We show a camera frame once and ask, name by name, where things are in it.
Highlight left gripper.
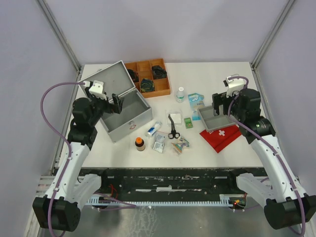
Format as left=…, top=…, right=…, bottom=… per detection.
left=85, top=87, right=124, bottom=126

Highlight grey plastic divider tray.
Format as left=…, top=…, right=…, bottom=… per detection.
left=197, top=106, right=235, bottom=132

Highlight red first aid pouch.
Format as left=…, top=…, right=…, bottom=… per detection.
left=200, top=125, right=241, bottom=153

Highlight white gauze pad packet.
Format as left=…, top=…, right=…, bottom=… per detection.
left=165, top=109, right=183, bottom=127

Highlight bag of bandage packets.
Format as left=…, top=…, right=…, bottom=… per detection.
left=171, top=136, right=190, bottom=155

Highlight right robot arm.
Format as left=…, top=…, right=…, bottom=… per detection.
left=212, top=88, right=316, bottom=236

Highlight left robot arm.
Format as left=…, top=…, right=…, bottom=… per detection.
left=33, top=94, right=123, bottom=236

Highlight grey metal first aid box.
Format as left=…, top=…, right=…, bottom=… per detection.
left=80, top=60, right=153, bottom=143

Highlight blue cotton swab bag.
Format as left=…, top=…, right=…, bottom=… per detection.
left=188, top=93, right=204, bottom=120

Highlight small green box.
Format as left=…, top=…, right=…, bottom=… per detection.
left=184, top=118, right=193, bottom=129

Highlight clear bottle white cap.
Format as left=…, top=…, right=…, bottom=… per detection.
left=176, top=87, right=185, bottom=103

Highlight wooden compartment tray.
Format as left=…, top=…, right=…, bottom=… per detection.
left=125, top=58, right=171, bottom=98

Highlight white blue bandage roll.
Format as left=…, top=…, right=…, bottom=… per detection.
left=146, top=121, right=162, bottom=137

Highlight brown bottle orange cap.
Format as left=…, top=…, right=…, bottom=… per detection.
left=135, top=137, right=146, bottom=151

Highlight alcohol wipe packets bag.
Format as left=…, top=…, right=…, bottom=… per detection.
left=152, top=131, right=168, bottom=154

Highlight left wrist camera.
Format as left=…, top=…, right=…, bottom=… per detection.
left=83, top=80, right=107, bottom=100

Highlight black strap bundle left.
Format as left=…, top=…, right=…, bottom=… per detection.
left=127, top=69, right=139, bottom=83

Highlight black strap bundle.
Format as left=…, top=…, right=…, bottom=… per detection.
left=140, top=78, right=156, bottom=93
left=127, top=69, right=139, bottom=83
left=151, top=65, right=168, bottom=80

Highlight black strap bundle front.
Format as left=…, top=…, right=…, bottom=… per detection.
left=140, top=78, right=156, bottom=93

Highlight black handled bandage scissors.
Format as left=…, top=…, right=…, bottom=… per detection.
left=168, top=114, right=180, bottom=139

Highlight black strap bundle right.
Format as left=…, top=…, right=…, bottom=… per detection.
left=151, top=65, right=168, bottom=80

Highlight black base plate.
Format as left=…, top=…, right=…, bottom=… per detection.
left=78, top=168, right=267, bottom=202

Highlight white slotted cable duct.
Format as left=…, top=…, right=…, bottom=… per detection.
left=85, top=195, right=233, bottom=207

